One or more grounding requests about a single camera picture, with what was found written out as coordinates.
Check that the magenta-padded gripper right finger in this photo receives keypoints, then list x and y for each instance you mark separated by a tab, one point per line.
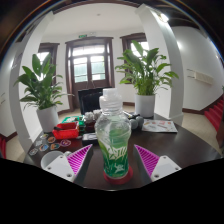
165	166

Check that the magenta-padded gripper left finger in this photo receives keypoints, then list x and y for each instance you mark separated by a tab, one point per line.
60	166

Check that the clear green-label drink bottle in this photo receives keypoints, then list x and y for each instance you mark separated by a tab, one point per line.
113	140

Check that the round printed sticker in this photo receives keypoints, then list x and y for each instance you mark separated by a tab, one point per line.
43	147
55	146
51	139

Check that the red plastic box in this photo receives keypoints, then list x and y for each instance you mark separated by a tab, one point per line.
66	131

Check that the small black case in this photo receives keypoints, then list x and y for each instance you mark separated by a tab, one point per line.
89	138

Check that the printed paper leaflet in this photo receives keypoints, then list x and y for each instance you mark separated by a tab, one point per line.
160	126

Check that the flat green box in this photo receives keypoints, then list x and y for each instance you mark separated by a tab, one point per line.
71	119

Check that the grey round headphones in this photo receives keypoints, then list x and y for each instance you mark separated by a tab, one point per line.
136	122

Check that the tea set on tray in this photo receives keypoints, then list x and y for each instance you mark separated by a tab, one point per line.
90	118

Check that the red carpeted stairs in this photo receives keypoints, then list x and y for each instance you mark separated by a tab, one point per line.
2	146
216	115

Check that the black chair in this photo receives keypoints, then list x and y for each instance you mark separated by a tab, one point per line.
90	100

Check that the potted green plant white pot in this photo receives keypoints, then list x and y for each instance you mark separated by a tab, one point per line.
41	86
145	73

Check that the dark wood glazed double door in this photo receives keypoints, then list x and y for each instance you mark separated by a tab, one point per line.
89	66

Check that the dark wood framed window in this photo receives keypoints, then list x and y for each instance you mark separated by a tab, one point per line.
133	45
42	56

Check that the green exit sign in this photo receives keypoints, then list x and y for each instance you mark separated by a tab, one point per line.
82	36

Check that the white wall mounted panel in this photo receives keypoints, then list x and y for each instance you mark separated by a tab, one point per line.
201	77

